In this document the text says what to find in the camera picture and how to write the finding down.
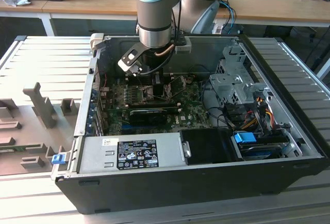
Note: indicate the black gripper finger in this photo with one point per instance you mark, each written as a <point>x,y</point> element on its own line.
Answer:
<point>156,89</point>

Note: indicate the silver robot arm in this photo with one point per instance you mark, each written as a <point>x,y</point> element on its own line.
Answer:
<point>154,35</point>

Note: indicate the CPU socket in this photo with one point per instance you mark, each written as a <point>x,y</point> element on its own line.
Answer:
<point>147,92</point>

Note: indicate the black RAM slot row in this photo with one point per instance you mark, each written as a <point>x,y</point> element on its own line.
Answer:
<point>148,80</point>
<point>165,104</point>

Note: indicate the black graphics card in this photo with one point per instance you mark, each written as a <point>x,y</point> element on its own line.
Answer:
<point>147,117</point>

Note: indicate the round coin cell battery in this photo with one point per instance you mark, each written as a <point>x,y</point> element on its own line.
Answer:
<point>190,80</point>

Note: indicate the green motherboard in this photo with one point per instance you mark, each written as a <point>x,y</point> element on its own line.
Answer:
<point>192,105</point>

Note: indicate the black PSU label sticker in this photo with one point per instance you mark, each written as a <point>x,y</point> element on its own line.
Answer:
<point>138,154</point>

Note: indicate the metal drive cage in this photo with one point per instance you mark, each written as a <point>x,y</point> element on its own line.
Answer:
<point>224,82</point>

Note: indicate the silver power supply unit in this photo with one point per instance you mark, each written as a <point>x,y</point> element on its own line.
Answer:
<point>92,157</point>

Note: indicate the blue disk carrier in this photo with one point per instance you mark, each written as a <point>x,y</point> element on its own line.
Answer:
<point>243,138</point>

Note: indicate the black open PC case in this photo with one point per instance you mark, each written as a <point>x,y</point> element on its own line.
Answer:
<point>180,188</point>

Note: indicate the blue case latch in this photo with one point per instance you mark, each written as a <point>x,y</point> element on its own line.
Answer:
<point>58,159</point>

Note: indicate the grey-brown parts rack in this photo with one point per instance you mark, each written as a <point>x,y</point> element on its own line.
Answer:
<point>25,120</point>

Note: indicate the green RAM stick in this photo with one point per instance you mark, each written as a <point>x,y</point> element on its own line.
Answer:
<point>20,148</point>

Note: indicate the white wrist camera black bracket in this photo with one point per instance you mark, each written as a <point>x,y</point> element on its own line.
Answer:
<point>127,66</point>

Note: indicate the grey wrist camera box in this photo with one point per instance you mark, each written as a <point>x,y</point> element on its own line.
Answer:
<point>184,48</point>

